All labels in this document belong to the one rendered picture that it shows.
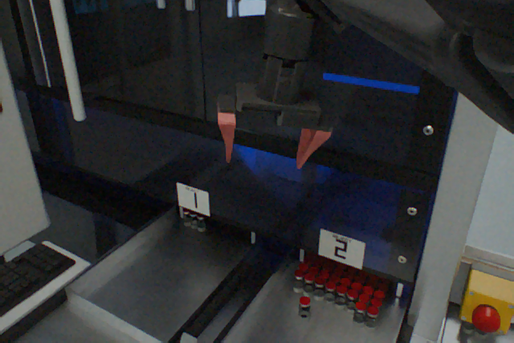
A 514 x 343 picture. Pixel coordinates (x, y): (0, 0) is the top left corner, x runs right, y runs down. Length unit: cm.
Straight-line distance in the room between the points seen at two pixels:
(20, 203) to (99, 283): 38
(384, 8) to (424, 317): 67
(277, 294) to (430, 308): 29
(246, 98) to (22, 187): 84
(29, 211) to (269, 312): 72
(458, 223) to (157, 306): 57
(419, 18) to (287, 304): 73
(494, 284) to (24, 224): 109
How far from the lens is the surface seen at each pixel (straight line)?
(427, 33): 19
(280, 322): 85
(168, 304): 90
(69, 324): 92
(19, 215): 126
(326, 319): 86
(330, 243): 80
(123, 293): 94
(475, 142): 65
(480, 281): 80
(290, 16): 47
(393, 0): 25
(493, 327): 78
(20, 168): 122
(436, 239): 74
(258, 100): 50
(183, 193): 94
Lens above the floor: 152
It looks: 26 degrees down
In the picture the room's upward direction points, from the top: straight up
